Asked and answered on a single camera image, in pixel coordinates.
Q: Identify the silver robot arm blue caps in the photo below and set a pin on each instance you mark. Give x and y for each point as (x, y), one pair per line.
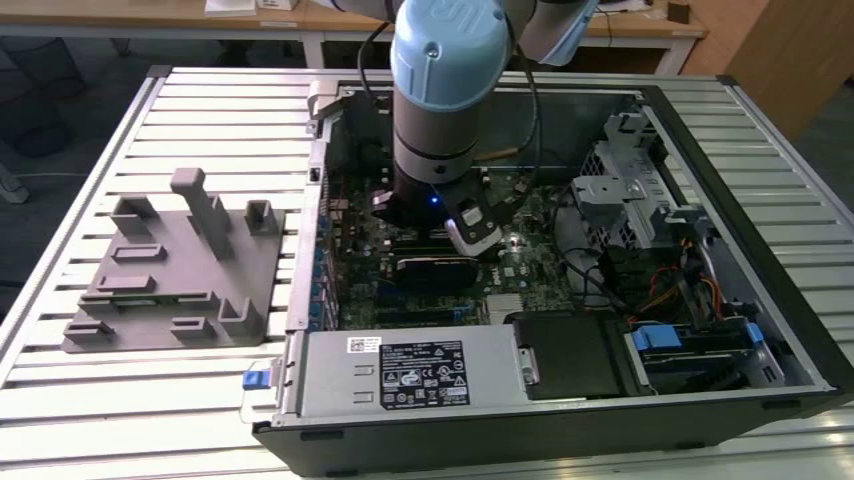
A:
(434, 140)

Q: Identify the black RAM slot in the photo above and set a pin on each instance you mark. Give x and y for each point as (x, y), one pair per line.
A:
(413, 245)
(413, 240)
(413, 258)
(413, 251)

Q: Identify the black graphics card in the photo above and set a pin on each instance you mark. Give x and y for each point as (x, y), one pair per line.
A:
(434, 276)

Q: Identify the green motherboard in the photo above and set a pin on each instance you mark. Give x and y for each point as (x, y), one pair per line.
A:
(534, 235)

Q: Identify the black expansion slot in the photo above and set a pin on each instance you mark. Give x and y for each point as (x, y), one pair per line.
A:
(413, 317)

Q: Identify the silver chipset heatsink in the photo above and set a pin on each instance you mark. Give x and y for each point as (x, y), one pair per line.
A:
(508, 307)

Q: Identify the silver metal drive cage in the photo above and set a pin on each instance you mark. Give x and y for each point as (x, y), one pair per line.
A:
(600, 200)

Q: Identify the white barcode label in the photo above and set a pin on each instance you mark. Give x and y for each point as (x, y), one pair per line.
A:
(363, 345)

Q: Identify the black rating label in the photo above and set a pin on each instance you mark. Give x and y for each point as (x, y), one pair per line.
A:
(423, 375)

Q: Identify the silver power supply unit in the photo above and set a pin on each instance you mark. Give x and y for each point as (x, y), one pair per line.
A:
(320, 380)

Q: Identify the black plastic shroud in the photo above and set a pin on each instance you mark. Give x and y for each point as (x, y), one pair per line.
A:
(574, 355)

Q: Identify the grey parts rack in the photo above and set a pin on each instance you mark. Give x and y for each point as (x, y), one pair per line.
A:
(180, 280)

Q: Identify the blue case latch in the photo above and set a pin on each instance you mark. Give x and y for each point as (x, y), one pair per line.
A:
(256, 380)

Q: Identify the green RAM stick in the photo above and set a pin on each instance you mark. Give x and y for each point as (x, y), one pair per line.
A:
(147, 300)

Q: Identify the hard disk in blue carrier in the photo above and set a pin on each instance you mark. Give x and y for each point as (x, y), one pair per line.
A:
(656, 340)

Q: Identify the small white box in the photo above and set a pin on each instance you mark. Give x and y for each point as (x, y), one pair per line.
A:
(276, 4)

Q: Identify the black PC case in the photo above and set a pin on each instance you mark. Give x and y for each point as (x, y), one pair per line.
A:
(467, 450)

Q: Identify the white cardboard box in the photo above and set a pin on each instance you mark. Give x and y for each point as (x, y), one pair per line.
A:
(229, 6)

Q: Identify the small brown box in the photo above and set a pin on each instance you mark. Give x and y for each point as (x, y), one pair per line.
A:
(679, 12)

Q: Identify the wooden desk white legs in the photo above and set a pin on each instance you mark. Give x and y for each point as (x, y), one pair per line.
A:
(133, 22)

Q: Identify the grey desk foot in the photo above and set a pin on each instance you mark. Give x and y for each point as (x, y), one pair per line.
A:
(13, 190)

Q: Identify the dark waste bin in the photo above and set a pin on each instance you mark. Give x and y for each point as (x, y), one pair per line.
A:
(40, 100)

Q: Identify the wooden cabinet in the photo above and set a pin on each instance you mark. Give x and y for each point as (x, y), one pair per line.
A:
(787, 60)

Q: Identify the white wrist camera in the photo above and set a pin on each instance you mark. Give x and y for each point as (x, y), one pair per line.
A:
(472, 235)

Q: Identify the grey plastic bracket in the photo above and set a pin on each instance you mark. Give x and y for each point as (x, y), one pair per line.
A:
(680, 220)

